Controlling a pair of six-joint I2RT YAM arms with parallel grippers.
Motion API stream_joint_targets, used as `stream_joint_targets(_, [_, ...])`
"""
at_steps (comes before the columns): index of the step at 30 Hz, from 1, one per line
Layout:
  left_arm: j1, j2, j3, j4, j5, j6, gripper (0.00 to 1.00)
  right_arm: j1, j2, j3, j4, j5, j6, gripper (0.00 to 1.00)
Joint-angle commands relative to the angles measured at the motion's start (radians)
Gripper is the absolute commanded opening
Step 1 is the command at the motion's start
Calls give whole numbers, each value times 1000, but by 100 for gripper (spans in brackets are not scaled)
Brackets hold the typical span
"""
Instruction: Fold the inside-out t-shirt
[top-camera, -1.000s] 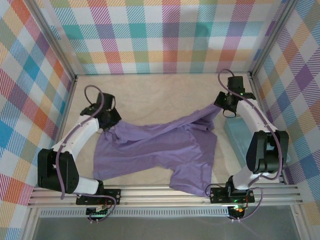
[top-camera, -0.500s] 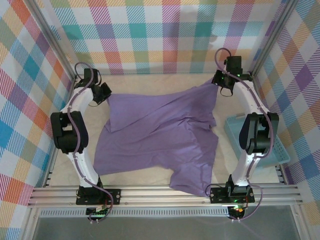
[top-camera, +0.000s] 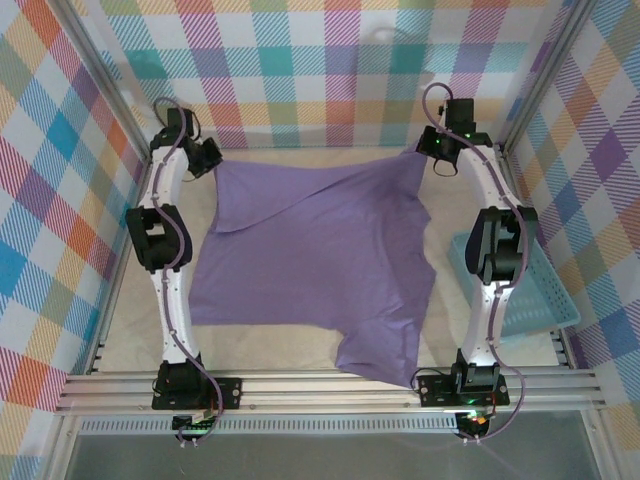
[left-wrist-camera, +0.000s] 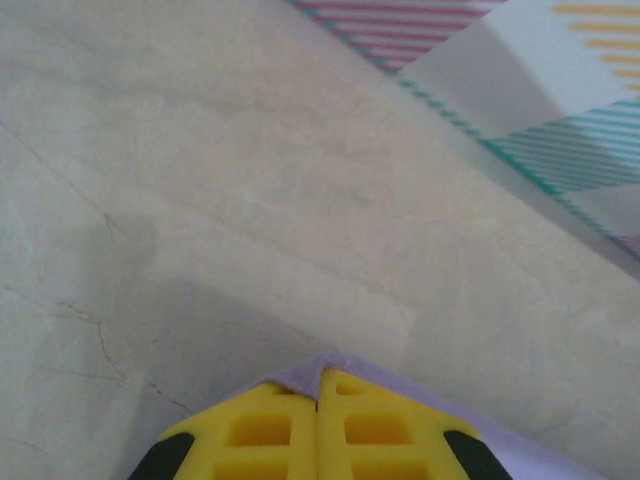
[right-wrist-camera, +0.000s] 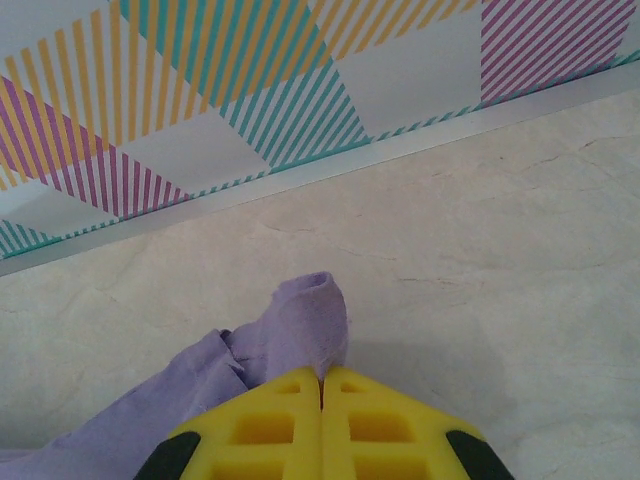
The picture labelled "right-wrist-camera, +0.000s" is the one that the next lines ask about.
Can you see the purple t-shirt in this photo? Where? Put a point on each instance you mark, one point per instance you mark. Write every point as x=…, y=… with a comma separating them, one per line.
x=310, y=320

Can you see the aluminium wall base strip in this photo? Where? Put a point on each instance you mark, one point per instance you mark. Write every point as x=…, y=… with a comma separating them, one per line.
x=320, y=172

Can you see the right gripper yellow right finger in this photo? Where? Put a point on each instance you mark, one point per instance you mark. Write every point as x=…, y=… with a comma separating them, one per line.
x=380, y=430

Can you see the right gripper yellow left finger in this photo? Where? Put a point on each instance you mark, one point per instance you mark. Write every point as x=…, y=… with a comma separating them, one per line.
x=265, y=430

